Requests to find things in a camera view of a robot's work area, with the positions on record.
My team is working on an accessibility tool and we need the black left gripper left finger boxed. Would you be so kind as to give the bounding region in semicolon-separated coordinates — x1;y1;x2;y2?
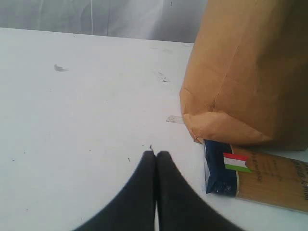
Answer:
76;151;156;231

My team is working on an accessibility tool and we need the large brown paper bag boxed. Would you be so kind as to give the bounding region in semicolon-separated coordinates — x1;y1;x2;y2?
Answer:
180;0;308;150

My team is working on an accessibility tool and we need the clear plastic scrap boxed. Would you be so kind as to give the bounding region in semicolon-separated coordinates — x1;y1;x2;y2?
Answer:
166;115;184;124

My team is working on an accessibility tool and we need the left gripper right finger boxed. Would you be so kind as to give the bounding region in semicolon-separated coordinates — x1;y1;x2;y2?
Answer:
156;151;241;231

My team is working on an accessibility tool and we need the spaghetti packet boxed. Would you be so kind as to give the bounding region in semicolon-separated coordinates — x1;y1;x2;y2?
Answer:
205;140;308;212

